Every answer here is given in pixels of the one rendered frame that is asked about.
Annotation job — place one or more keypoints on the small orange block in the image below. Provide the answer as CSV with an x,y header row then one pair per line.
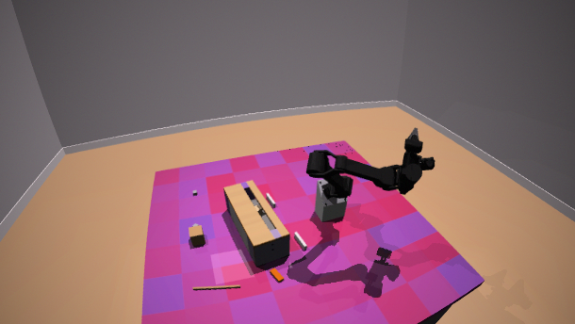
x,y
276,275

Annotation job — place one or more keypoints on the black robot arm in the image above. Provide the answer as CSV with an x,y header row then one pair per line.
x,y
388,178

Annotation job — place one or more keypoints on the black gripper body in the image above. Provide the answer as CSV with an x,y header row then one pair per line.
x,y
412,146

